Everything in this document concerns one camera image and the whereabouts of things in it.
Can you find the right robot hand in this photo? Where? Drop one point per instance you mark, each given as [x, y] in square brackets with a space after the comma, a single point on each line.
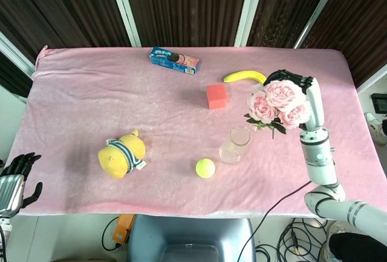
[311, 98]

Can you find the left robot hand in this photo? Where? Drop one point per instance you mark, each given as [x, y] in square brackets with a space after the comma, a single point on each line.
[12, 183]

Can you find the pink flower bouquet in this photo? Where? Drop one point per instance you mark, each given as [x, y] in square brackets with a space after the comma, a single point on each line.
[279, 101]

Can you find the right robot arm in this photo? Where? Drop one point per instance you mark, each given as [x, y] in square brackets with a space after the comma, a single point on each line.
[326, 171]

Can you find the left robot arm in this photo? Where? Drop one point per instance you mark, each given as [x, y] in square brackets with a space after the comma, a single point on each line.
[3, 237]

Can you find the black box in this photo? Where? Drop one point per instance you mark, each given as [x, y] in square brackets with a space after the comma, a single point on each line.
[379, 102]

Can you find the white sneaker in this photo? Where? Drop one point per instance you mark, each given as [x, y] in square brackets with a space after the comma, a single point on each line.
[376, 127]

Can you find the yellow banana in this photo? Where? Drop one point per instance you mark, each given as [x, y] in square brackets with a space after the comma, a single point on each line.
[242, 77]

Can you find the clear glass cup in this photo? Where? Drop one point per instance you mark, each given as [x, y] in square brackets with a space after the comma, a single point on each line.
[236, 145]

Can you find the pink foam cube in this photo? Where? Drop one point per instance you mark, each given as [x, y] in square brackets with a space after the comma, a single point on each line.
[217, 96]

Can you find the yellow plush toy striped scarf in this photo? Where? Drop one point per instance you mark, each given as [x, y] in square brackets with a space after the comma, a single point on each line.
[122, 154]

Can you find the orange power strip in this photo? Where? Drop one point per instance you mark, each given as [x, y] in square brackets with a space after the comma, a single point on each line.
[122, 228]

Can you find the yellow-green tennis ball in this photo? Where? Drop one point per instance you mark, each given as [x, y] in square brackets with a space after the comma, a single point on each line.
[205, 168]

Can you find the blue cookie box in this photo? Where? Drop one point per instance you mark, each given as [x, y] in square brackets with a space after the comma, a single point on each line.
[174, 60]

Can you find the pink tablecloth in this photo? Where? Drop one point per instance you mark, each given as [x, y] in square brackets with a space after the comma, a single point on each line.
[151, 116]

